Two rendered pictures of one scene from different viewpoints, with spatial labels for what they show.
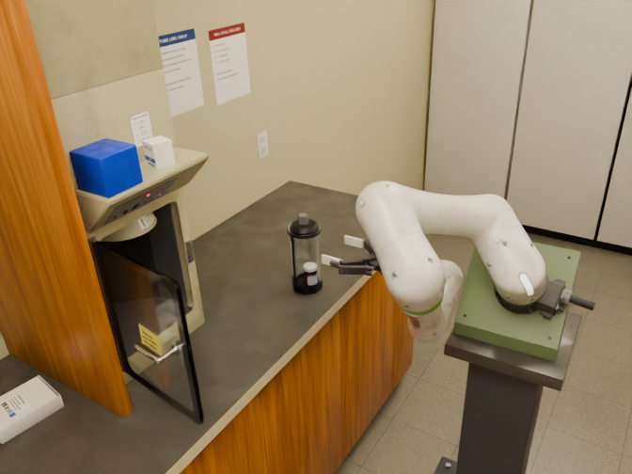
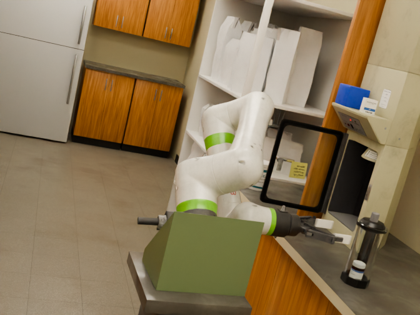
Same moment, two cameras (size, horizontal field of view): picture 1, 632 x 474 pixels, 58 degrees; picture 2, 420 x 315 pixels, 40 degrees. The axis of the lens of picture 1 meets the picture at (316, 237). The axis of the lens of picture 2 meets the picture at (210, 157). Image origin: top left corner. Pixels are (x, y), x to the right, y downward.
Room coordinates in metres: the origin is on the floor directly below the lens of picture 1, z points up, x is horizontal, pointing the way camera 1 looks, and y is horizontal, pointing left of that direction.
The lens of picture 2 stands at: (2.34, -1.87, 1.67)
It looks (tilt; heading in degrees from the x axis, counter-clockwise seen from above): 12 degrees down; 129
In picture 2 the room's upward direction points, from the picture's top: 14 degrees clockwise
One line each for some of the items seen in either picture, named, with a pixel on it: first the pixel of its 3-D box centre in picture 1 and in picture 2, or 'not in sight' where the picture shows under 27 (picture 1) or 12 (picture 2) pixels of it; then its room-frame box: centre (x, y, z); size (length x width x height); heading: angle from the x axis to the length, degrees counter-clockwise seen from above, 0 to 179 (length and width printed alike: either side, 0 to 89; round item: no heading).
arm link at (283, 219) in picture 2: not in sight; (279, 222); (1.39, -0.25, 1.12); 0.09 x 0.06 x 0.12; 146
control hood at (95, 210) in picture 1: (149, 190); (357, 122); (1.25, 0.39, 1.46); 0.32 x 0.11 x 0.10; 147
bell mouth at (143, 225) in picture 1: (120, 216); (383, 155); (1.36, 0.51, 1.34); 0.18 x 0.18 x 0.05
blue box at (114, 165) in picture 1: (106, 166); (352, 96); (1.17, 0.45, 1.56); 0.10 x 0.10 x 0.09; 57
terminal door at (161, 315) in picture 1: (148, 333); (301, 166); (1.05, 0.40, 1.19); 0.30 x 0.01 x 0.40; 49
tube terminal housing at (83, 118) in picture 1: (110, 223); (384, 159); (1.35, 0.55, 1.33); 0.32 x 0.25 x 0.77; 147
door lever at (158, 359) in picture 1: (156, 349); not in sight; (0.98, 0.36, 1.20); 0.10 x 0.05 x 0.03; 49
